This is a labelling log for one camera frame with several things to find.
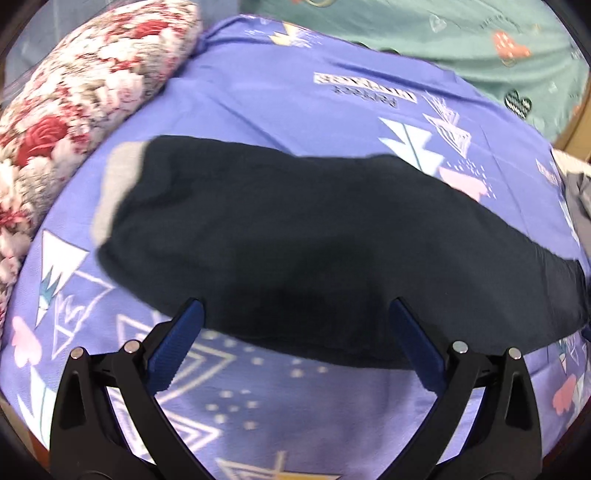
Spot green printed blanket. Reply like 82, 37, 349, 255
240, 0, 591, 144

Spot red floral pillow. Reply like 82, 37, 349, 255
0, 0, 204, 333

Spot black pants with grey waistband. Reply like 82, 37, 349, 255
92, 135, 591, 370

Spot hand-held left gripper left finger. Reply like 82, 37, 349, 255
49, 298, 222, 480

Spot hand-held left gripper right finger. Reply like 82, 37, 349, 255
369, 298, 542, 480

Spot purple printed bed sheet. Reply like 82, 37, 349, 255
0, 14, 591, 480

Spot grey cloth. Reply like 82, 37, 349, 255
551, 148, 591, 278

